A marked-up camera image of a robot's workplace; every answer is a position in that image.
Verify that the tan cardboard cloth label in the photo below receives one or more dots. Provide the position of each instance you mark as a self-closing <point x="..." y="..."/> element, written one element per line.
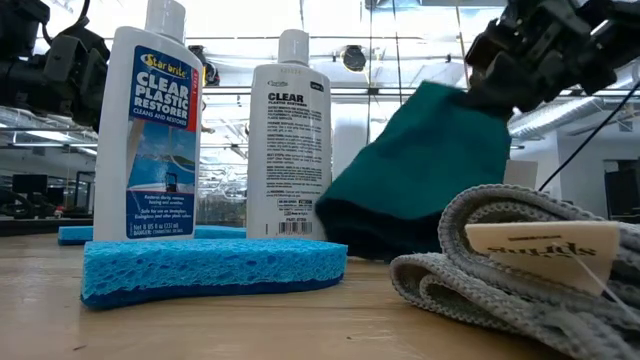
<point x="540" y="255"/>

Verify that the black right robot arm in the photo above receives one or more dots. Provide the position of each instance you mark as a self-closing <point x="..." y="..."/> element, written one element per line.
<point x="625" y="25"/>

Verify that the small black monitor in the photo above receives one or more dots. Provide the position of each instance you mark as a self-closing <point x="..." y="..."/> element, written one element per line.
<point x="30" y="184"/>

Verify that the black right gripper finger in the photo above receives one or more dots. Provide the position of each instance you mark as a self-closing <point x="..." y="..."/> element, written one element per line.
<point x="490" y="55"/>
<point x="530" y="85"/>

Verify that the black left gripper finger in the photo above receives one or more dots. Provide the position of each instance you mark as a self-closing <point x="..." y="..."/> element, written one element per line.
<point x="67" y="75"/>
<point x="97" y="75"/>

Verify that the dark cabinet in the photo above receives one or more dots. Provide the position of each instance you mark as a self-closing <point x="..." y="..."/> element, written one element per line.
<point x="622" y="190"/>

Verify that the grey waffle cloth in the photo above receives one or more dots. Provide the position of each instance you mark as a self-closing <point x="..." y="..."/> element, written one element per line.
<point x="550" y="325"/>

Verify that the dark green cloth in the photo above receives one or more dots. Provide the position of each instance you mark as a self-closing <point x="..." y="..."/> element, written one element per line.
<point x="415" y="175"/>

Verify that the white plastic restorer bottle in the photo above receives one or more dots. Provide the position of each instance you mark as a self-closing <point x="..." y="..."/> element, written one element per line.
<point x="290" y="150"/>
<point x="160" y="90"/>

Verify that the blue kitchen sponge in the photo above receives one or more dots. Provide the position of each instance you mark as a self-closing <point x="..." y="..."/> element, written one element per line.
<point x="75" y="235"/>
<point x="215" y="270"/>
<point x="235" y="233"/>
<point x="207" y="232"/>

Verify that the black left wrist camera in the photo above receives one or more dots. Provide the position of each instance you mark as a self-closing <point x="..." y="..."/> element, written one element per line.
<point x="22" y="27"/>

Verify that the black ceiling reel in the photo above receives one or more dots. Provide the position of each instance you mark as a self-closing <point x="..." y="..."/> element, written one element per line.
<point x="354" y="58"/>
<point x="210" y="67"/>

